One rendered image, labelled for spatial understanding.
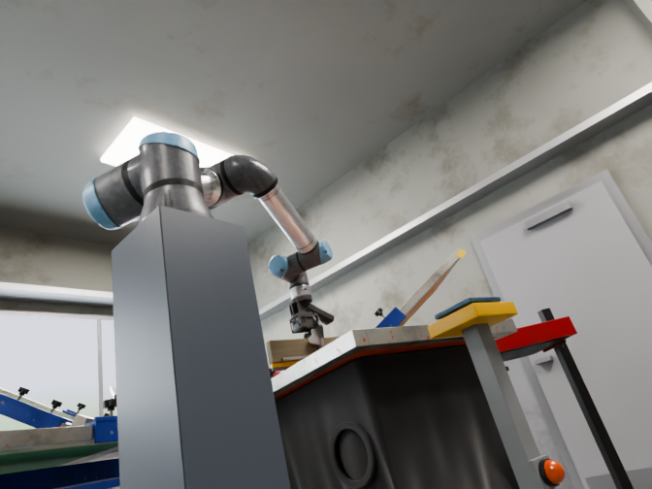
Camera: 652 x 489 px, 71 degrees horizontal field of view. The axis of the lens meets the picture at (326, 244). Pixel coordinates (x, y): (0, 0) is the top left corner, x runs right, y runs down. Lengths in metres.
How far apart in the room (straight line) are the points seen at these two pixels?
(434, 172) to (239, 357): 3.93
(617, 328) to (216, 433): 3.31
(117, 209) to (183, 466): 0.55
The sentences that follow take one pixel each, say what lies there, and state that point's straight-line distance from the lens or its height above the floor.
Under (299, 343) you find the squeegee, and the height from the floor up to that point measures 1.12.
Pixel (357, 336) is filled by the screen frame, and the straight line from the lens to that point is 0.99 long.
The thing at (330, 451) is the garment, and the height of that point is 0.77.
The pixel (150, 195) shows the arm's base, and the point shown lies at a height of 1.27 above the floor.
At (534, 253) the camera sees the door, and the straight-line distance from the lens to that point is 3.94.
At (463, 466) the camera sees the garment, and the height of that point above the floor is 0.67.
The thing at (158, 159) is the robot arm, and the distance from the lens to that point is 0.96.
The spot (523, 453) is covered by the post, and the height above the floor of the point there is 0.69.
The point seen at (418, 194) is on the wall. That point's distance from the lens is 4.57.
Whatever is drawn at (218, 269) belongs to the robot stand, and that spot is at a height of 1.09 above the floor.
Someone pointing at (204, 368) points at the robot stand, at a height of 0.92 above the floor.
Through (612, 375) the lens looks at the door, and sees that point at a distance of 3.78.
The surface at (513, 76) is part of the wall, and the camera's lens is 4.58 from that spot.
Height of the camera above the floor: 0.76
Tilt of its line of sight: 25 degrees up
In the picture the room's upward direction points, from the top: 15 degrees counter-clockwise
